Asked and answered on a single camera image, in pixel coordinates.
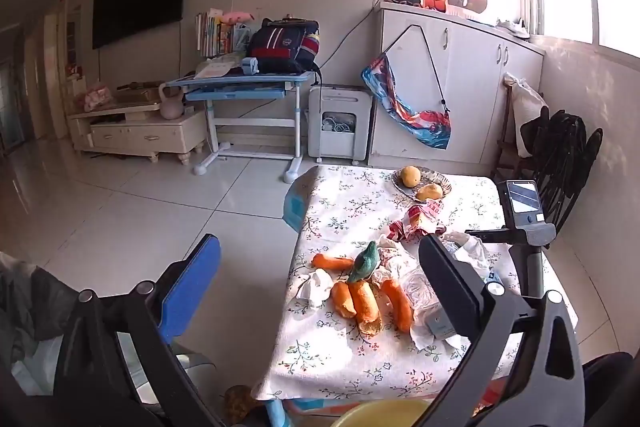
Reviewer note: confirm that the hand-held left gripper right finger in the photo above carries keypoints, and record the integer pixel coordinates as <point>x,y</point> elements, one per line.
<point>450,287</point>

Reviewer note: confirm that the white sneakers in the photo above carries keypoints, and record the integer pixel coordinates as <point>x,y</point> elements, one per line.
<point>512,28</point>

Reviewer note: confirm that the orange carrot piece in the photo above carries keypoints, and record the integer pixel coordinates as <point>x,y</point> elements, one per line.
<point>366,309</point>
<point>332,262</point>
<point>344,299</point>
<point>398,304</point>

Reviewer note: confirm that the small blue desk gadget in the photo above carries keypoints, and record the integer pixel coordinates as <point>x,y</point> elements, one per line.
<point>249,67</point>

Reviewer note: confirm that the papers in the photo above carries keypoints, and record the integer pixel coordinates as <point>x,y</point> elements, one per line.
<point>215,68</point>

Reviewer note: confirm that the cream television cabinet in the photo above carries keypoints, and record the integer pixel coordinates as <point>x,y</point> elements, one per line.
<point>140,132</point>

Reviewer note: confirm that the white storage cabinet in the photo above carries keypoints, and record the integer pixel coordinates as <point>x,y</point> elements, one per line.
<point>475,97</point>

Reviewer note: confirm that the dark blue backpack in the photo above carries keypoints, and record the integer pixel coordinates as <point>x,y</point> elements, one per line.
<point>282,47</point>

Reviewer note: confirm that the white floor appliance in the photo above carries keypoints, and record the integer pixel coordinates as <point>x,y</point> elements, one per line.
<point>337,127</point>

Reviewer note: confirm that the blue study desk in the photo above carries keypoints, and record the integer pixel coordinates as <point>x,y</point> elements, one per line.
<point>235,84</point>

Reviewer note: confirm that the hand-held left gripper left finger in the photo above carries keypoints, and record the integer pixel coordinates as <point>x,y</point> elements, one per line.
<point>192,287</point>

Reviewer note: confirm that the pink plush toy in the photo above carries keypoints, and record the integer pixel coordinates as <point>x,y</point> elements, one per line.
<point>237,17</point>

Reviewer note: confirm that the green snack packet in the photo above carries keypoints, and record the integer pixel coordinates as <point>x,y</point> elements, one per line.
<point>364,263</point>

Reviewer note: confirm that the row of books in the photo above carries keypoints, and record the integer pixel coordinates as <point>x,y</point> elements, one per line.
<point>212,37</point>

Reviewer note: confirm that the red snack wrapper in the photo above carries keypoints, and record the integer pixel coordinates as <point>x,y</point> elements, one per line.
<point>415,222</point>

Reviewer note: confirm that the black folding chairs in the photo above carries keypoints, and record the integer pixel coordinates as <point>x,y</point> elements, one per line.
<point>565,157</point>

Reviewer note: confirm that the pink bundle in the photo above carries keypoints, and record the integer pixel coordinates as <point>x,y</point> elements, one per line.
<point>96,99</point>

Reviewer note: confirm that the person's black clothing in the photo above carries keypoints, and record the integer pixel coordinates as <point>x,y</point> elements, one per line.
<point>607,387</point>

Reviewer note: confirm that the white sack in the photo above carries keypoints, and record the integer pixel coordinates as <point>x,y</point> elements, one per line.
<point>527,107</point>

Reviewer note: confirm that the brown round object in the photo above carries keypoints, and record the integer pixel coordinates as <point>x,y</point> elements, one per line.
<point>237,407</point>

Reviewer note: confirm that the pink kettlebell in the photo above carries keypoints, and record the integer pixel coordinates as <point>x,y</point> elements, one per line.
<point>171,104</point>

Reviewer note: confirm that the white tissue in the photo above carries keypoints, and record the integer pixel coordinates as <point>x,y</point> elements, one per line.
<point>312,287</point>
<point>472,252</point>
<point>425,337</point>

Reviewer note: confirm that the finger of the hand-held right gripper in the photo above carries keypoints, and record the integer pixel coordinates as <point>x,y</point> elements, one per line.
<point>490,236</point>

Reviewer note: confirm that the woven fruit plate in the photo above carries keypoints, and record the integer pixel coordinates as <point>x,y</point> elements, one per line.
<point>440,182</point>

